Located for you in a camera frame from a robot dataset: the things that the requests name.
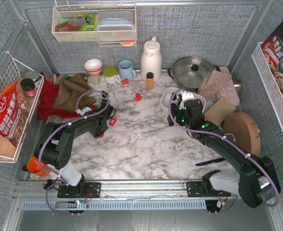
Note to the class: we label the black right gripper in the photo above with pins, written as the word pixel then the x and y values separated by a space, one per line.
pixel 174 115

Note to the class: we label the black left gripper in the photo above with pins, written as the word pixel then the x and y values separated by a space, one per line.
pixel 102 123

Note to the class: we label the white plastic storage basket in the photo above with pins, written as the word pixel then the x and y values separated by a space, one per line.
pixel 167 97

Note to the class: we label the tan cardboard sheet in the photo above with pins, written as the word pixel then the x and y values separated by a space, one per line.
pixel 219 111

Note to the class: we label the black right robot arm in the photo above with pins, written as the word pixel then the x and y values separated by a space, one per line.
pixel 257 183

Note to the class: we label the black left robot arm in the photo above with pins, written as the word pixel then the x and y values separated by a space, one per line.
pixel 55 148

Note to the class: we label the red capsule middle left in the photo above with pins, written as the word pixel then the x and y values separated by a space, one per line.
pixel 113 121

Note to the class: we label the red capsule upper centre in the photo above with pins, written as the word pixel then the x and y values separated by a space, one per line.
pixel 138 97

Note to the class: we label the small beige pepper jar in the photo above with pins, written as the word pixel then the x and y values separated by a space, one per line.
pixel 94 79

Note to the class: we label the brown cloth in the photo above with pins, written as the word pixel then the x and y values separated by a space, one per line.
pixel 70 90

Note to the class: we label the red capsule near mug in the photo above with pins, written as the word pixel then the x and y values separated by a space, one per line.
pixel 125 81

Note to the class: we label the orange spice bottle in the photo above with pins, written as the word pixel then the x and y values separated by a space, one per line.
pixel 149 80

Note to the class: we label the green lidded white cup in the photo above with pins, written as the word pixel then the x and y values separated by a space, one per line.
pixel 111 75

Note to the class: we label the steel pot with glass lid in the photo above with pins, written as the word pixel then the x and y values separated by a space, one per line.
pixel 189 72

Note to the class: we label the pink striped towel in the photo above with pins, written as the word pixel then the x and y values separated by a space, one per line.
pixel 213 84

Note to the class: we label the white striped bowl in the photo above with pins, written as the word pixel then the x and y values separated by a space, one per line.
pixel 93 66

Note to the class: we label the red cloth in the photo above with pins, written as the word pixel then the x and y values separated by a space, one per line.
pixel 47 96

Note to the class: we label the blue mug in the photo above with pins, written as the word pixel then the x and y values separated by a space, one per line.
pixel 126 70

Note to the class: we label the white thermos jug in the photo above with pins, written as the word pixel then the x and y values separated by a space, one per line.
pixel 151 59

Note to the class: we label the pink silicone mould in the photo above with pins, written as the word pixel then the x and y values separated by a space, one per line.
pixel 228 93

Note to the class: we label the round wooden board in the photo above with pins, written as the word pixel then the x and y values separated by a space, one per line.
pixel 242 128

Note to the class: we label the steel ladle bowl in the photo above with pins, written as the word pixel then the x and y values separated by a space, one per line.
pixel 238 85

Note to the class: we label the orange ball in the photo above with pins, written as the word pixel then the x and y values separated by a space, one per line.
pixel 34 168

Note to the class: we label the dark lidded sauce jar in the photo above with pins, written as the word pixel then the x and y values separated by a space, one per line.
pixel 28 87

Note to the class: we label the silver lidded jar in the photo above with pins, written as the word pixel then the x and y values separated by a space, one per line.
pixel 33 75

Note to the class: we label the red snack bag left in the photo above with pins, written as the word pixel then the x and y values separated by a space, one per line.
pixel 13 117

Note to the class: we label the clear plastic food container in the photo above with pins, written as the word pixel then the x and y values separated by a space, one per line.
pixel 115 25

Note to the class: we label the green drink bottle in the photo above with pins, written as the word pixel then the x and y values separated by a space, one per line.
pixel 90 20

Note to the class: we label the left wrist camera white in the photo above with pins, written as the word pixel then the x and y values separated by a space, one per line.
pixel 83 111

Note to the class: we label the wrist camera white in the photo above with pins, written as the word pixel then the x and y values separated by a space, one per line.
pixel 186 95
pixel 83 111

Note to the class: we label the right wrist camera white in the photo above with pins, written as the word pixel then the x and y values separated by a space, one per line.
pixel 186 95

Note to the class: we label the purple spatula handle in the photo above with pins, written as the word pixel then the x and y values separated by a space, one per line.
pixel 218 160

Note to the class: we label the white wire basket left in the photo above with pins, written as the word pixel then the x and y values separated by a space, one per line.
pixel 8 153

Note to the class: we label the white wire basket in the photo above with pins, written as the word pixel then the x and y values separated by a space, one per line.
pixel 267 78
pixel 8 153

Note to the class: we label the clear wall shelf bin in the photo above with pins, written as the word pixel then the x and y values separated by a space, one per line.
pixel 66 29

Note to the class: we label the white wire basket right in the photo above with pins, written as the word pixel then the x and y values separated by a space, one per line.
pixel 267 78

